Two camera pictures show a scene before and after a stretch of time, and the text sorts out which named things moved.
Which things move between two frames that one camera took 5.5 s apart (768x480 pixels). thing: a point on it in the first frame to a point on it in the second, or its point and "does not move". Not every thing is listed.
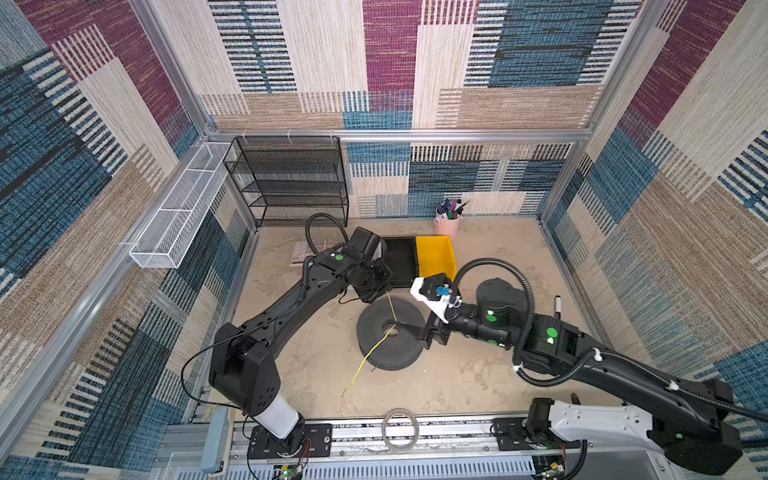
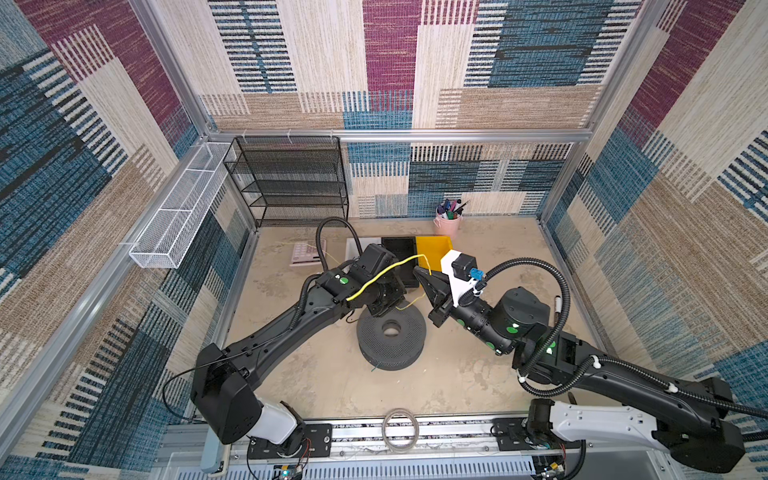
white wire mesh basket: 167,237 does not move
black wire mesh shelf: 291,179 does not move
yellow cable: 390,331 to 390,269
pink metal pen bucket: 446,227 does not move
